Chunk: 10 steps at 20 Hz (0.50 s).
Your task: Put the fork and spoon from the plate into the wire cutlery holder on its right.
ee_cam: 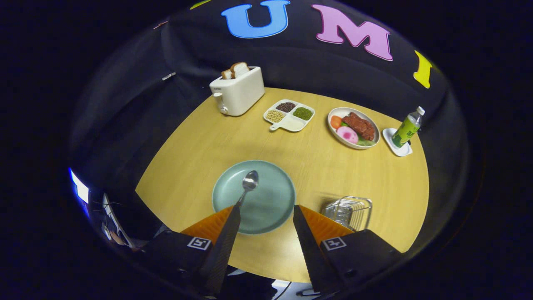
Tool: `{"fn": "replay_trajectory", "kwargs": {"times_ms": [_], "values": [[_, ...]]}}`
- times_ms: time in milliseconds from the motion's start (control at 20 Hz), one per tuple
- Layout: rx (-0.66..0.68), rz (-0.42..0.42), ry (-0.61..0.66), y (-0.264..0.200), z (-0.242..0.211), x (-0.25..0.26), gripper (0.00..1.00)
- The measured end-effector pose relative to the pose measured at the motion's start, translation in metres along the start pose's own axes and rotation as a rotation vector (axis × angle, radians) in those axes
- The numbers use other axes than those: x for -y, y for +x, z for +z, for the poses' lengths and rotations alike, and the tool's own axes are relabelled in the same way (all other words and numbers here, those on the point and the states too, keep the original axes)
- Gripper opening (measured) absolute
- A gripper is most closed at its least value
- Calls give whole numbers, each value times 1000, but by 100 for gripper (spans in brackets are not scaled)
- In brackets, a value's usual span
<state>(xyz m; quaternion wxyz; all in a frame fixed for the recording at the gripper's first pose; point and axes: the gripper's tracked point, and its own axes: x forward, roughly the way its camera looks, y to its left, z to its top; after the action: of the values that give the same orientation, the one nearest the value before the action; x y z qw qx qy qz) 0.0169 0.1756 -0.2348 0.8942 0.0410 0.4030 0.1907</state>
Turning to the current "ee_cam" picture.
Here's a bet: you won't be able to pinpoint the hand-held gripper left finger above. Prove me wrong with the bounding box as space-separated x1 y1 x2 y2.
142 204 242 297

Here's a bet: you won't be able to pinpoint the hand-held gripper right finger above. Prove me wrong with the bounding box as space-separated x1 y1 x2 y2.
293 204 403 294

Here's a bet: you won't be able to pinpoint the metal spoon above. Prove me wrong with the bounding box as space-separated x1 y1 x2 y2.
235 170 259 208

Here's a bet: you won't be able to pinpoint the light green plate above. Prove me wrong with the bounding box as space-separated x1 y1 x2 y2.
212 160 296 235

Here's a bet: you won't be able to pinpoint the white plate with food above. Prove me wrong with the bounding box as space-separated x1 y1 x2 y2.
327 107 380 150

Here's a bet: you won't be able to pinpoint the pink round ham slice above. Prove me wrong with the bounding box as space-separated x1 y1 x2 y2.
336 126 359 145

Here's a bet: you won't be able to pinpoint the white divided snack tray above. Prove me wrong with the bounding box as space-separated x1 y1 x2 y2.
263 99 316 133

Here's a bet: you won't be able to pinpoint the brown meat slices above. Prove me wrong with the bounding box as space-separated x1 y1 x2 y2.
341 112 376 141

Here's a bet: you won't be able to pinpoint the white square coaster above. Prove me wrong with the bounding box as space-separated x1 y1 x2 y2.
382 127 413 157

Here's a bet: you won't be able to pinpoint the white toaster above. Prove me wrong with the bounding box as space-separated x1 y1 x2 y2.
209 66 265 117

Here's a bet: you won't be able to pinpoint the green label drink bottle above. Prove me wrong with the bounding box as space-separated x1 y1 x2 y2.
391 106 426 148

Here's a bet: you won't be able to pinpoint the large bread slice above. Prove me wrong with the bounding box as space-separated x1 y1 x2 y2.
230 62 250 79

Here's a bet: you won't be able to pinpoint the black backdrop cloth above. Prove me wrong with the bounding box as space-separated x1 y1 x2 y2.
69 0 471 259

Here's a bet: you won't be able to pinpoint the metal wire basket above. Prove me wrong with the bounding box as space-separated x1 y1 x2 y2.
321 196 373 232

